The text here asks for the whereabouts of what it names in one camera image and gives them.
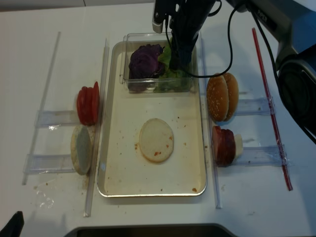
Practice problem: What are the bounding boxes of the clear plastic container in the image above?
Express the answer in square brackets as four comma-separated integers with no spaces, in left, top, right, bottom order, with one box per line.
[120,33,194,93]

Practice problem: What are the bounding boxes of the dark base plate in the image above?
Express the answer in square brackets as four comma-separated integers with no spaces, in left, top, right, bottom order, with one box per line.
[66,224,236,237]

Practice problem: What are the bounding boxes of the black cable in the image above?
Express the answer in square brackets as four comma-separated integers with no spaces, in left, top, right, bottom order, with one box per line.
[165,0,282,79]

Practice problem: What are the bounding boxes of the lower left clear holder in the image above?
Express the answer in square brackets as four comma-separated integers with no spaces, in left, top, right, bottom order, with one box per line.
[23,154,75,174]

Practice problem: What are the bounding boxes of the black left gripper tip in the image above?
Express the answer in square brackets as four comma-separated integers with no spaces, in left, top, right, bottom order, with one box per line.
[0,211,24,237]

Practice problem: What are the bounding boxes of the rear bun top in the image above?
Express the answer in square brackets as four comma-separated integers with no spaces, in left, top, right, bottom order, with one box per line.
[224,73,239,121]

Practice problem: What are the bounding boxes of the lower right clear holder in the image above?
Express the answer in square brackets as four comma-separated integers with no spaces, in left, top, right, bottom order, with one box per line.
[232,145,291,166]

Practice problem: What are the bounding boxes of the green lettuce in container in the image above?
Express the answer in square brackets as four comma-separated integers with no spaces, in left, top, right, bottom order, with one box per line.
[154,43,191,92]

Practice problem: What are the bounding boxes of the bottom bun slice on tray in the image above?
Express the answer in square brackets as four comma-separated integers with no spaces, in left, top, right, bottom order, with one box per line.
[139,118,174,163]

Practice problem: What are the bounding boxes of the purple cabbage leaves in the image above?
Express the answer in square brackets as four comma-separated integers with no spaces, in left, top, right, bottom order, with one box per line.
[128,44,165,79]

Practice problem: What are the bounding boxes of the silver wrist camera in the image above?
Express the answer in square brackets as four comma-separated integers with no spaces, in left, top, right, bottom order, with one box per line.
[152,0,166,34]

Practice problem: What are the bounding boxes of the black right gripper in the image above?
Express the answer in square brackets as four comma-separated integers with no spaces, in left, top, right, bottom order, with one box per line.
[165,0,217,70]

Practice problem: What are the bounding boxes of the silver metal baking tray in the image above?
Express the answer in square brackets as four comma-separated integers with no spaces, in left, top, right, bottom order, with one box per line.
[97,42,207,198]

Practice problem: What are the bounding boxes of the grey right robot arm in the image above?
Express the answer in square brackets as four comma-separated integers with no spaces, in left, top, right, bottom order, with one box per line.
[153,0,316,141]

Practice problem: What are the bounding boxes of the rear meat patty slices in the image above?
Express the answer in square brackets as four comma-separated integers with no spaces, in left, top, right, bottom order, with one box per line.
[218,129,236,166]

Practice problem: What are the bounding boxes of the clear rail right of tray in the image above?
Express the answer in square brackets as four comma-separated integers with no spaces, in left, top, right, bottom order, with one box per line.
[198,30,223,209]

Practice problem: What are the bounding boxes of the front sesame bun top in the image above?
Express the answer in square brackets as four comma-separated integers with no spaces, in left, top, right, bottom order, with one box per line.
[206,76,229,121]

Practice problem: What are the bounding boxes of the clear rail of tray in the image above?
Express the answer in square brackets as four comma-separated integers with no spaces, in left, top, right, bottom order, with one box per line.
[198,30,223,209]
[83,39,110,218]

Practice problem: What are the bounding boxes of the clear holder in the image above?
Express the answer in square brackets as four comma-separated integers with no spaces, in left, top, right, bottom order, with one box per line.
[23,154,75,174]
[235,98,275,116]
[35,111,80,128]
[232,145,291,166]

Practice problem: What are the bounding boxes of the front tomato slice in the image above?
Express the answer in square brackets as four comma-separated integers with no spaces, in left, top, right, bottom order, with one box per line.
[91,81,99,124]

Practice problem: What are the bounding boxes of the upper left clear holder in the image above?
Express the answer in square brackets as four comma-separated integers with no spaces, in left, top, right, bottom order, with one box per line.
[35,111,80,128]

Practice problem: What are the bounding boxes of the white bread bun slice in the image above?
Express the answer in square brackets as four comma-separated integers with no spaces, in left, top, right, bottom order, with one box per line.
[70,125,95,175]

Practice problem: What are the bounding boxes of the upper right clear holder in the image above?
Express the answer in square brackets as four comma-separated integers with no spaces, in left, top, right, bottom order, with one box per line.
[235,98,275,116]

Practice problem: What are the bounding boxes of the front meat patty slice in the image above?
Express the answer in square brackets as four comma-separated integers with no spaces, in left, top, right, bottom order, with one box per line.
[212,126,222,166]

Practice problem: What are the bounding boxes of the rear tomato slices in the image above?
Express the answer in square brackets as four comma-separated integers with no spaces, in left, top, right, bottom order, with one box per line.
[76,86,94,126]

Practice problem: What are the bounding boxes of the white cheese slice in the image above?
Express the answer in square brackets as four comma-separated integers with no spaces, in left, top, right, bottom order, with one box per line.
[234,134,243,158]

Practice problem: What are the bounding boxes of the red plastic strip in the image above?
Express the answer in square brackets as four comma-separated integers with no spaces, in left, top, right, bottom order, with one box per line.
[252,28,293,191]

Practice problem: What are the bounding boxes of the clear far left strip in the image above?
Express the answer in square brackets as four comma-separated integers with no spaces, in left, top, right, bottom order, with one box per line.
[22,31,61,186]

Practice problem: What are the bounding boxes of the clear rail left of tray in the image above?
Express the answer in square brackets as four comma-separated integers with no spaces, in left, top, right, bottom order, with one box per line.
[83,39,110,218]

